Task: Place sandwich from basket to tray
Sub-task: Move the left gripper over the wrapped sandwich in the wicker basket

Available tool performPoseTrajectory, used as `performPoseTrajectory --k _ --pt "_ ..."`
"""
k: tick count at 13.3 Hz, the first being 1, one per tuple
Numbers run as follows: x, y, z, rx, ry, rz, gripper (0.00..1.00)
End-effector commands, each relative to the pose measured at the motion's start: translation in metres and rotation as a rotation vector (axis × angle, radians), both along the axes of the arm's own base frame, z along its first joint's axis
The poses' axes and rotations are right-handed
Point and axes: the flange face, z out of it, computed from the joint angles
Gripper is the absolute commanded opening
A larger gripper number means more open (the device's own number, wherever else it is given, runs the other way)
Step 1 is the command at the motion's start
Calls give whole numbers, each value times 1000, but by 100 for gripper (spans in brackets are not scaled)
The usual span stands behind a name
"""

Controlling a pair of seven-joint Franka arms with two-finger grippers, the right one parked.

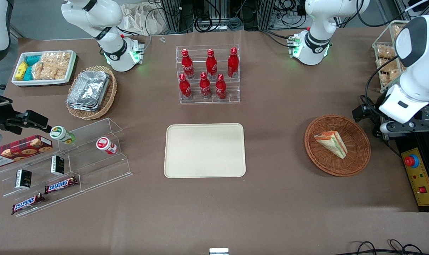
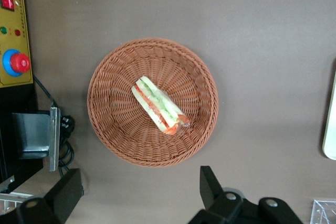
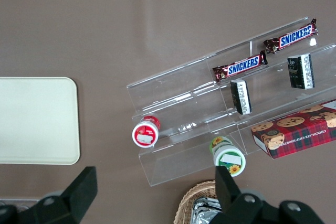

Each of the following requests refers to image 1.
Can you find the crumpled beige cloth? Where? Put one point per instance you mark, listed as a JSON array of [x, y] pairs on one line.
[[143, 19]]

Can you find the round brown wicker basket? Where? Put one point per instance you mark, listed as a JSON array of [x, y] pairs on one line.
[[356, 159]]

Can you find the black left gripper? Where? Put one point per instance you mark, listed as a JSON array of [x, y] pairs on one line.
[[371, 110]]

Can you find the stacked silver foil trays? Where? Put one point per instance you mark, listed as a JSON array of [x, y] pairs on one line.
[[89, 90]]

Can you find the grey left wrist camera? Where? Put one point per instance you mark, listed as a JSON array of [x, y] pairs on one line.
[[391, 127]]

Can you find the clear bag rice crackers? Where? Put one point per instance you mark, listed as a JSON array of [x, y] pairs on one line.
[[62, 65], [44, 69]]

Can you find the yellow snack pack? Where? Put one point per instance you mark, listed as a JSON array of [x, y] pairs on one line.
[[21, 71]]

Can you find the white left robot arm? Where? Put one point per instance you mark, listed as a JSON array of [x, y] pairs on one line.
[[418, 53]]

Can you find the white rectangular plastic bin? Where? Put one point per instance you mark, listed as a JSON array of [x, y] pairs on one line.
[[44, 82]]

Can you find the oval light wicker basket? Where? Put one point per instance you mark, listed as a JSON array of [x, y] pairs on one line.
[[110, 95]]

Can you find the small black box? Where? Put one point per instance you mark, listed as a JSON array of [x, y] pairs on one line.
[[23, 179], [58, 165]]

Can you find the red lid white cup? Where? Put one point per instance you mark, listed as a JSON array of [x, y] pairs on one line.
[[104, 144]]

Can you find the brown Snickers bar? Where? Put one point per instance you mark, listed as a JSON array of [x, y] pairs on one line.
[[27, 203], [60, 185]]

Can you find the red tartan cookie box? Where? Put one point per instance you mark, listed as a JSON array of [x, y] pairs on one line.
[[19, 150]]

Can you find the green lid white cup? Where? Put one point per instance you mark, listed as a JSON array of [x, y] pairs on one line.
[[58, 134]]

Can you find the red cola bottle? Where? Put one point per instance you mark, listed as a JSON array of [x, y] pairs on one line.
[[233, 64], [185, 88], [211, 65], [188, 65], [205, 87], [220, 88]]

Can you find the clear acrylic bottle rack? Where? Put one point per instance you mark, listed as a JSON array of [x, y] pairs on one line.
[[232, 90]]

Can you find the beige plastic tray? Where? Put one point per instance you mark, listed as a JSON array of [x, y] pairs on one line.
[[204, 150]]

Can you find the clear acrylic tiered shelf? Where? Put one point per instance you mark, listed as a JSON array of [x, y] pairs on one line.
[[94, 166]]

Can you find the triangle sandwich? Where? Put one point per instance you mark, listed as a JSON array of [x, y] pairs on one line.
[[333, 143]]

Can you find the teal snack pack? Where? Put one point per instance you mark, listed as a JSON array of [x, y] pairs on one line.
[[33, 60], [28, 73]]

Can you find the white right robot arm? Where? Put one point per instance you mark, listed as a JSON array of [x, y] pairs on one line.
[[112, 46]]

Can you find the yellow emergency stop control box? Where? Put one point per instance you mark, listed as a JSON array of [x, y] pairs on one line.
[[421, 180]]

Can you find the aluminium frame profiles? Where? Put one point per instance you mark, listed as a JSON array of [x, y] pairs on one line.
[[172, 16]]

